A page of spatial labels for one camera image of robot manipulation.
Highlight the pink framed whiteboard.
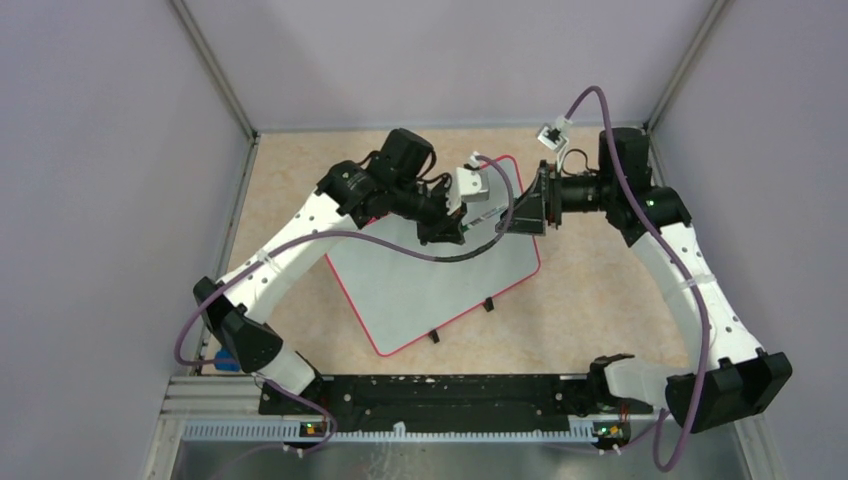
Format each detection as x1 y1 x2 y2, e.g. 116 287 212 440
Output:
327 155 541 357

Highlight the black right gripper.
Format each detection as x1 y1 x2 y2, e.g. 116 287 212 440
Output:
495 161 615 236

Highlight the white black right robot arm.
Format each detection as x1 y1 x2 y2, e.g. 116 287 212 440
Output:
508 127 793 433

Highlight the aluminium frame rail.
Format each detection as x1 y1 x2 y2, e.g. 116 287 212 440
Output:
183 132 262 360

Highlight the white slotted cable duct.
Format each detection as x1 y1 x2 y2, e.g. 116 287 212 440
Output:
182 420 596 443

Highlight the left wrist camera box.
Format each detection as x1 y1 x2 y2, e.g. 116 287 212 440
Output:
447 151 490 210

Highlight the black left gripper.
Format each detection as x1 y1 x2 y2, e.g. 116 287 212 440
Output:
390 176 468 246

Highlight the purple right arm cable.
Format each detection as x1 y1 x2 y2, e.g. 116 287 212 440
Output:
566 86 713 473

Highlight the green capped whiteboard marker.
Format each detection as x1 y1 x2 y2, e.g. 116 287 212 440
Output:
462 204 507 232

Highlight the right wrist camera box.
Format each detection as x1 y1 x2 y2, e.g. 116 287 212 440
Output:
536 115 573 152

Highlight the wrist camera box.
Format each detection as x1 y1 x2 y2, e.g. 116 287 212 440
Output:
536 115 573 152
447 151 490 210

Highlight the blue toy car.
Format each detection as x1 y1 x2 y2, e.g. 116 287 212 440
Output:
213 349 241 372

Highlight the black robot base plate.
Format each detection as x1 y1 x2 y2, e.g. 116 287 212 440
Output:
258 374 653 433

